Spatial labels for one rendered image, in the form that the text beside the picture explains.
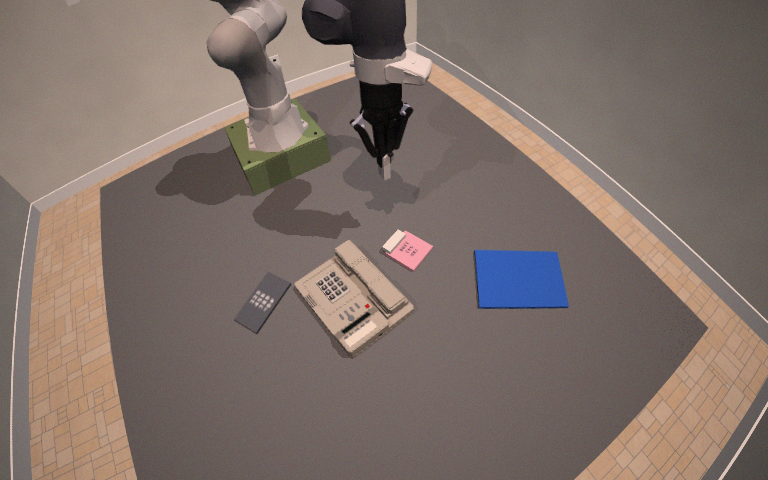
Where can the beige telephone handset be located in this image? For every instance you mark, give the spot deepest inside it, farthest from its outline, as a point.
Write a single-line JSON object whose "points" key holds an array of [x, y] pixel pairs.
{"points": [[380, 288]]}

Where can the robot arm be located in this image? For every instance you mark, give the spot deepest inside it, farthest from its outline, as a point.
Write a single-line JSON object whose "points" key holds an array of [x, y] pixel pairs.
{"points": [[374, 28]]}

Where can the beige desk phone body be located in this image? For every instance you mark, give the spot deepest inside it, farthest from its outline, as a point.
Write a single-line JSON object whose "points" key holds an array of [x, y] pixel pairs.
{"points": [[345, 306]]}

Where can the blue flat rectangular pad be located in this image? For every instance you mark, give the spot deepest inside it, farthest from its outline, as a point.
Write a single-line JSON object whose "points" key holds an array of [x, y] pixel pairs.
{"points": [[519, 280]]}

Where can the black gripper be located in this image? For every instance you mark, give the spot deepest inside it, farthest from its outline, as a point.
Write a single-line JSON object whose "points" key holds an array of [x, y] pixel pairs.
{"points": [[376, 101]]}

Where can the pink sticky note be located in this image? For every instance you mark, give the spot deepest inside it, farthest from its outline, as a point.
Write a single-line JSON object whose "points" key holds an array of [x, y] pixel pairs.
{"points": [[410, 252]]}

